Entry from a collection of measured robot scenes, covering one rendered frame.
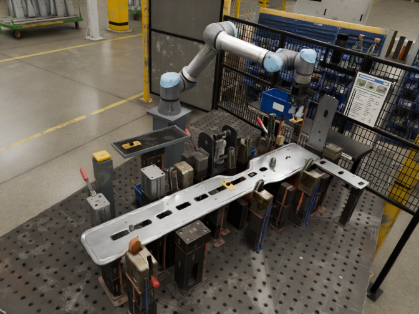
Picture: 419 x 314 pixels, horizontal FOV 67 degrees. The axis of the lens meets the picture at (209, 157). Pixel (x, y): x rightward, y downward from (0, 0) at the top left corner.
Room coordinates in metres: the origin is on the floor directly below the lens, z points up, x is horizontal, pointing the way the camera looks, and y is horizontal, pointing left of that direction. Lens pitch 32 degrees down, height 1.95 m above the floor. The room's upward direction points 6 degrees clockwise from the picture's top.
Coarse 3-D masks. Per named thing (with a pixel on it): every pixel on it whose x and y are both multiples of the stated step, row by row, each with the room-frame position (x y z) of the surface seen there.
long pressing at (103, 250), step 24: (288, 144) 1.76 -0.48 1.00; (288, 168) 1.48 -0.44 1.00; (192, 192) 1.18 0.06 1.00; (240, 192) 1.22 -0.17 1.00; (120, 216) 0.97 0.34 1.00; (144, 216) 0.99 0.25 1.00; (168, 216) 1.00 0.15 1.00; (192, 216) 1.02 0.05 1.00; (96, 240) 0.83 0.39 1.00; (120, 240) 0.84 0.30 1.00; (144, 240) 0.86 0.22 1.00
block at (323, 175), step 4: (316, 168) 1.55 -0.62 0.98; (316, 172) 1.51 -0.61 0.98; (320, 172) 1.51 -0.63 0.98; (324, 176) 1.47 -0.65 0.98; (328, 176) 1.48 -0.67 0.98; (320, 180) 1.46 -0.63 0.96; (324, 180) 1.45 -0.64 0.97; (328, 180) 1.49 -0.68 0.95; (320, 184) 1.45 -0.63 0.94; (324, 184) 1.47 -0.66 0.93; (320, 188) 1.45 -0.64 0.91; (324, 188) 1.48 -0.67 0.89; (320, 192) 1.46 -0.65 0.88; (316, 196) 1.46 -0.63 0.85; (316, 200) 1.47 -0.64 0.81; (316, 204) 1.47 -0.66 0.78; (312, 208) 1.45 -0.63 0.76; (316, 208) 1.48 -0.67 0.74; (312, 212) 1.46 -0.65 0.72; (316, 212) 1.48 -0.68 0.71
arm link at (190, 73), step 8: (224, 24) 1.78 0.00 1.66; (232, 24) 1.83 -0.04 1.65; (232, 32) 1.79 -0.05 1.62; (208, 48) 1.82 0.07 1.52; (200, 56) 1.85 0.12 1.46; (208, 56) 1.83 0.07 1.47; (192, 64) 1.88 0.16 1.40; (200, 64) 1.86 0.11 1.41; (184, 72) 1.90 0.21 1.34; (192, 72) 1.88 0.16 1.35; (200, 72) 1.90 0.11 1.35; (192, 80) 1.89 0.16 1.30
